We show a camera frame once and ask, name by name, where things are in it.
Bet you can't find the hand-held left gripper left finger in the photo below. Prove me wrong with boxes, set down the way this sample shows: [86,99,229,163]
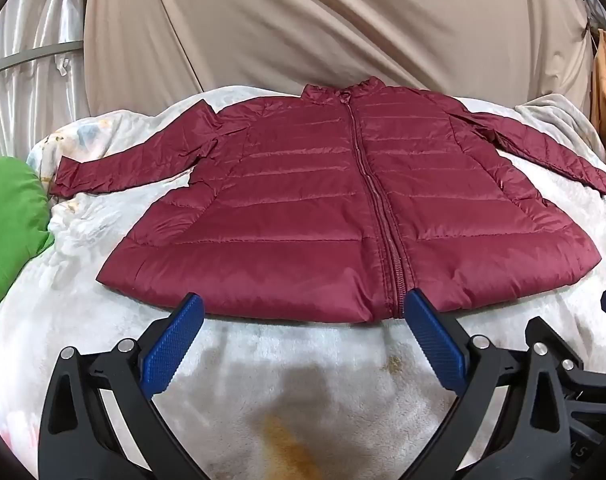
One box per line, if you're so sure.
[37,291,205,480]

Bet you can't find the beige curtain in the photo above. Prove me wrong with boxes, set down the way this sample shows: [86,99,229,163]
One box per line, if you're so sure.
[82,0,598,111]

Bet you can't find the floral fleece blanket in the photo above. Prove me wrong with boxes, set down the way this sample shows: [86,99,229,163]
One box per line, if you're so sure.
[0,82,606,480]

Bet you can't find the white satin curtain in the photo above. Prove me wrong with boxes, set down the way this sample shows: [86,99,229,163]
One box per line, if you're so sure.
[0,0,92,162]

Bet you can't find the green cloth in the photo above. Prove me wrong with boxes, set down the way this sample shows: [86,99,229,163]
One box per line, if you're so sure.
[0,156,56,321]

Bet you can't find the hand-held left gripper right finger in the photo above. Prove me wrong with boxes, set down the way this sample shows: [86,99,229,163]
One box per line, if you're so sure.
[404,288,576,480]

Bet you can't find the maroon puffer jacket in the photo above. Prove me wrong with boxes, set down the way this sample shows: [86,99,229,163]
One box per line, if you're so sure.
[49,76,606,322]

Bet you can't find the grey metal rail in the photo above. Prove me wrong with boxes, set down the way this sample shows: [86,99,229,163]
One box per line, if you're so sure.
[0,41,84,81]

